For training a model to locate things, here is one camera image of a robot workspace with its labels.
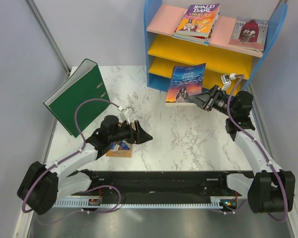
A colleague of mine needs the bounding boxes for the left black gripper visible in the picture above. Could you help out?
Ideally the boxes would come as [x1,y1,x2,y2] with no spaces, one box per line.
[109,120,152,144]

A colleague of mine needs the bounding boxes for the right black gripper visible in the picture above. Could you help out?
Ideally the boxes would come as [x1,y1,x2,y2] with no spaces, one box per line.
[187,84,236,118]

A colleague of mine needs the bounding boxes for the Jane Eyre book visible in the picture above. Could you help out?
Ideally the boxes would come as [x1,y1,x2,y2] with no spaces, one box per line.
[165,63,206,106]

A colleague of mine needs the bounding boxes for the dogs bark book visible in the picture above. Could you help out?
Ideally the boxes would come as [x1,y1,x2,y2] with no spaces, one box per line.
[172,33,209,46]

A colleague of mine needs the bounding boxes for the Roald Dahl Charlie book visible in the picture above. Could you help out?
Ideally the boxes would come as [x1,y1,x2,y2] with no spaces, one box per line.
[175,3,221,36]

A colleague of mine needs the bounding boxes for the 13-Storey Treehouse book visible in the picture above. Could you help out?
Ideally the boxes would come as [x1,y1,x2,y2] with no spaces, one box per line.
[173,7,213,43]

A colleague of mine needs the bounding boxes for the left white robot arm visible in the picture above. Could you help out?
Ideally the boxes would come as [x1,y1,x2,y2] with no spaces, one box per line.
[17,115,153,215]

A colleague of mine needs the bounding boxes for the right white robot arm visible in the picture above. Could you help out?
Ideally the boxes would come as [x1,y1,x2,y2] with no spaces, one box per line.
[187,85,296,214]

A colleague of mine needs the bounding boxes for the blue shelf unit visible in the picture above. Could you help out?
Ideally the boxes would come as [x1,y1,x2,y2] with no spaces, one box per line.
[144,0,288,93]

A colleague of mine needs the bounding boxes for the green lever arch binder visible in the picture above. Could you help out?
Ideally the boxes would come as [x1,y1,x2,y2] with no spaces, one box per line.
[44,59,110,137]

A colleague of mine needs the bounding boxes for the grey red castle book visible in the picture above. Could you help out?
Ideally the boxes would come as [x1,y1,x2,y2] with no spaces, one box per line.
[229,17,269,52]

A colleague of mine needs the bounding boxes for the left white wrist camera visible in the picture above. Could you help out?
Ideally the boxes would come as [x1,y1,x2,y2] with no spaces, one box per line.
[118,106,134,124]

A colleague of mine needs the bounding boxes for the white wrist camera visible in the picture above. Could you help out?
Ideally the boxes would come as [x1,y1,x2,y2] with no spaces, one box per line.
[118,106,134,124]
[221,73,236,91]

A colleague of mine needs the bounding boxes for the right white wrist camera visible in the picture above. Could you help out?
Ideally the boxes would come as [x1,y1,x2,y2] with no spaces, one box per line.
[221,73,236,91]

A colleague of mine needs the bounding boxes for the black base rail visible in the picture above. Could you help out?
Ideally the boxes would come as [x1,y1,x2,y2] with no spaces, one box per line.
[81,171,245,204]

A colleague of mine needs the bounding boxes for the white slotted cable duct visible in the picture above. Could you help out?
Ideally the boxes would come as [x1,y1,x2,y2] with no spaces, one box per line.
[53,196,237,209]

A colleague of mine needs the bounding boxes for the aluminium frame post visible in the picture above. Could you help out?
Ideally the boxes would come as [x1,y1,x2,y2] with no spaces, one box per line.
[24,0,71,75]

